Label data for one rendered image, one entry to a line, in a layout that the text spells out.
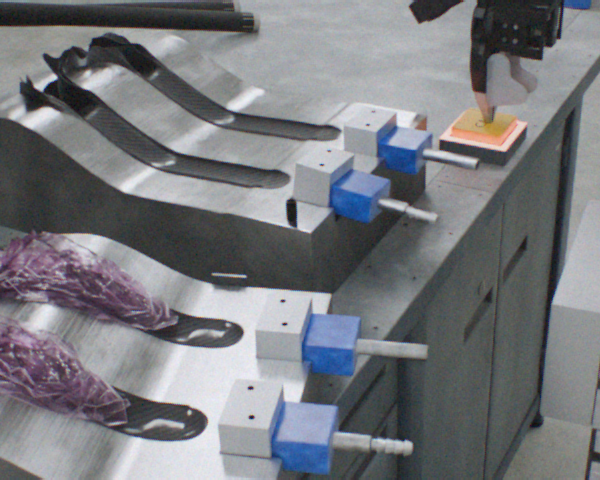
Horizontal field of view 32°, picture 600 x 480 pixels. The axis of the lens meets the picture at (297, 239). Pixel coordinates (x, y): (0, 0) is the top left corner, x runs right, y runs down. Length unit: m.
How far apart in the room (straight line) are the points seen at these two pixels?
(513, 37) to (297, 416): 0.56
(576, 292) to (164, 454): 0.30
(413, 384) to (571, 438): 0.87
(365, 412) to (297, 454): 0.40
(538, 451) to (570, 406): 1.32
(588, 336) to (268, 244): 0.37
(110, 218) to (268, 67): 0.51
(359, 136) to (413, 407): 0.36
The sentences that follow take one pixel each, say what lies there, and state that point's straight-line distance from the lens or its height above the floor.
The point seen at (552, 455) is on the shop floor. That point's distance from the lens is 2.00.
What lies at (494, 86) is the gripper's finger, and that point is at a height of 0.89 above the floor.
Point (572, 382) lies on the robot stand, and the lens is 0.67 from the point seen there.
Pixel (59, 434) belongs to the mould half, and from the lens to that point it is 0.75.
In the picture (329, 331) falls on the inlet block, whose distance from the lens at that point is 0.81.
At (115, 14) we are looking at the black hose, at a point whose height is 0.87.
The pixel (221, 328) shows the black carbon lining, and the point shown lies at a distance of 0.86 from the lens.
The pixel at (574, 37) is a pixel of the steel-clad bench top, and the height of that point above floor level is 0.80.
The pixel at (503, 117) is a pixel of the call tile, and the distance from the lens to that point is 1.24.
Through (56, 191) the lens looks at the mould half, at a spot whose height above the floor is 0.86.
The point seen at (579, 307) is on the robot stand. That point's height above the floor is 0.99.
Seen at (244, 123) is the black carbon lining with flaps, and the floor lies 0.88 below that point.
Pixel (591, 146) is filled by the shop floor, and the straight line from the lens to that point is 3.07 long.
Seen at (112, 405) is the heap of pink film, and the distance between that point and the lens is 0.77.
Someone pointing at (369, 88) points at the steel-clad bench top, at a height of 0.80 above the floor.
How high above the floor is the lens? 1.36
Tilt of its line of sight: 32 degrees down
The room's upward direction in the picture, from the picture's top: 3 degrees counter-clockwise
